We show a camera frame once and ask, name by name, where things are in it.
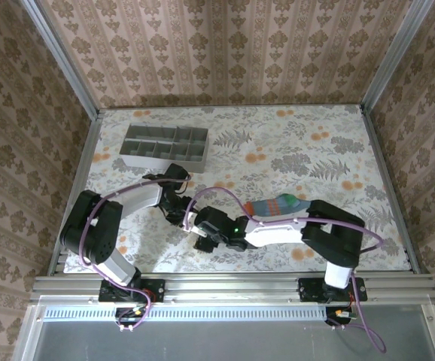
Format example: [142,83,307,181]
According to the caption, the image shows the blue sock orange stripes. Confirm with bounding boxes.
[244,193,312,219]

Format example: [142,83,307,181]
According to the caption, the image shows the grey divided organizer tray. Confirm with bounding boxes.
[119,123,210,174]

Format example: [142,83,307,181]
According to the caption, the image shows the grey metal shelf plate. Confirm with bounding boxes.
[14,304,435,361]

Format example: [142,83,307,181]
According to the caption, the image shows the floral tablecloth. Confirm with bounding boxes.
[63,105,410,274]

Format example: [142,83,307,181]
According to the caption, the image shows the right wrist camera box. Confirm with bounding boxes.
[181,211,213,238]

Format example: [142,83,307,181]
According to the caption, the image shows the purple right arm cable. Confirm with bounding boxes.
[185,187,388,354]

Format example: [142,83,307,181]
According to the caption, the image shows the aluminium frame rail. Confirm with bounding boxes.
[29,273,435,305]

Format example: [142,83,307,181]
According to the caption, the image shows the slotted cable duct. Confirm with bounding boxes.
[42,305,330,323]

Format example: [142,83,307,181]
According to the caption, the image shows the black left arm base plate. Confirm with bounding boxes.
[99,278,166,304]

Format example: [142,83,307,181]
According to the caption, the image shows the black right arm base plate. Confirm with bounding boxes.
[298,277,368,302]

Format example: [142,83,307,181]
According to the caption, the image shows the aluminium corner post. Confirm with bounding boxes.
[359,0,435,114]
[17,0,102,120]

